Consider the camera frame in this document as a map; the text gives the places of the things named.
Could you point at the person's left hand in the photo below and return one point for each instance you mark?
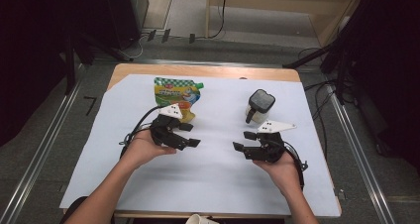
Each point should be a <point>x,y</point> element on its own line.
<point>142,149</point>

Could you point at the dark curtain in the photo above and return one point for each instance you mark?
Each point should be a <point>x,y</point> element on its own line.
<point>389,68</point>
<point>29,52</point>

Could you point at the black cabinet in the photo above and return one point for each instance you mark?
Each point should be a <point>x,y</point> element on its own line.
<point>122,16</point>

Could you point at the black tripod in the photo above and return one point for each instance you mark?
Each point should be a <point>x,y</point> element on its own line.
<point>307,59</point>

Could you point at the white paper cup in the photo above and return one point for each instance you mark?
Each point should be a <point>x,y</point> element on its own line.
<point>198,220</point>

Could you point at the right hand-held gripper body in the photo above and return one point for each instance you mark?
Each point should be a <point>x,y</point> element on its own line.
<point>267,149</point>

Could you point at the black stand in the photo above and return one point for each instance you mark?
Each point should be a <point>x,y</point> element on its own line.
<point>70,72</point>

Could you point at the green yellow spout pouch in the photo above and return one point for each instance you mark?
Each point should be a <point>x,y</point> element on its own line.
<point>171,91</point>

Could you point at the white paper sheet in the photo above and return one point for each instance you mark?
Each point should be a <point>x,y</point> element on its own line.
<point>204,184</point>

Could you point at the clear jar with black lid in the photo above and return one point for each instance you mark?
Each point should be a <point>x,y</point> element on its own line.
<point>261,101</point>

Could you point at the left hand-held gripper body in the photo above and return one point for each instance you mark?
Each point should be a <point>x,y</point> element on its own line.
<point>163,131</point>

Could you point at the person's right hand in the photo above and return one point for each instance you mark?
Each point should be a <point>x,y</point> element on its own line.
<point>285,174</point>

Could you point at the metal floor rail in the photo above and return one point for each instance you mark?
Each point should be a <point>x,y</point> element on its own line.
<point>39,158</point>
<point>360,158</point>
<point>198,62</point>

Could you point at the black bracket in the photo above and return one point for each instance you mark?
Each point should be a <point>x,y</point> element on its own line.
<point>165,35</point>
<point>191,38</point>
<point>151,35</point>

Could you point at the wooden frame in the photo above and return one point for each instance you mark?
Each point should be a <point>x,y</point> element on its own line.
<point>208,19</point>

